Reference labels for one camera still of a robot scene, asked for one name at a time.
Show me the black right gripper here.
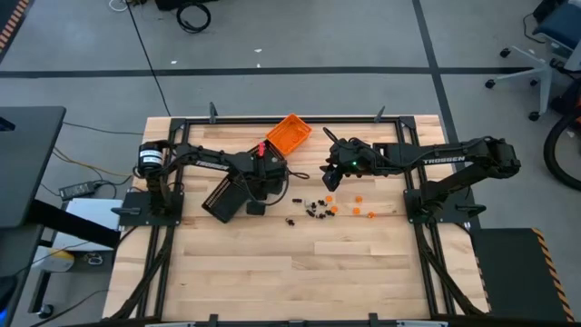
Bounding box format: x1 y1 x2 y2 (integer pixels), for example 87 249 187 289
320 137 379 192

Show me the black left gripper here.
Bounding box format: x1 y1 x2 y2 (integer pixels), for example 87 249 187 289
246 152 290 216

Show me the orange plastic mesh basket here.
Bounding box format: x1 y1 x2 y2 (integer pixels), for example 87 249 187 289
265 113 313 156

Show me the white box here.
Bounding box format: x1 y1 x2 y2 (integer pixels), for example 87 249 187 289
50 197 123 252

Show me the black power adapter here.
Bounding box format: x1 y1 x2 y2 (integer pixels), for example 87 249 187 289
57 180 97 202

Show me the black desk crossbeam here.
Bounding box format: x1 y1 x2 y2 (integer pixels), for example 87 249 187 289
26 198 123 250

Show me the black hazard-striped platform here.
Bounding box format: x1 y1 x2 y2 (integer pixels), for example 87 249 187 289
469 226 576 323

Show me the black equipment case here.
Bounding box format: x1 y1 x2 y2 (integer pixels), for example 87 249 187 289
153 0 220 12

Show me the white yellow plastic item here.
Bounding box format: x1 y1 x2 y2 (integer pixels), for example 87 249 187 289
32 248 76 273

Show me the black desk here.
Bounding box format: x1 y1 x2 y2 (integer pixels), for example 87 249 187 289
0 106 67 229

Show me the blue white office chair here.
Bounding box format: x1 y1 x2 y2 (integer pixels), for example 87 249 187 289
484 0 581 122

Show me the black hazard-striped floor mat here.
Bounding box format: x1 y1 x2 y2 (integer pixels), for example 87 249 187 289
0 0 31 54

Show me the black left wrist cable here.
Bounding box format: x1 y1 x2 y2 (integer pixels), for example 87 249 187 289
265 168 311 208

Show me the thin black desk cable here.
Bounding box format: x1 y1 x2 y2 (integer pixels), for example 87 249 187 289
62 120 145 137

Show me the yellow floor cable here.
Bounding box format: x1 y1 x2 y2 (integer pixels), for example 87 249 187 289
51 145 136 179

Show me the long black floor cable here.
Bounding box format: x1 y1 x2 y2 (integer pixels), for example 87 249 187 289
124 0 172 118

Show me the coiled black cable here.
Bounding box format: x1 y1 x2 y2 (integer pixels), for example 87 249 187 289
175 1 212 35

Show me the black vacuum hose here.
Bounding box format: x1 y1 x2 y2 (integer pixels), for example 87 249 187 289
542 111 581 193

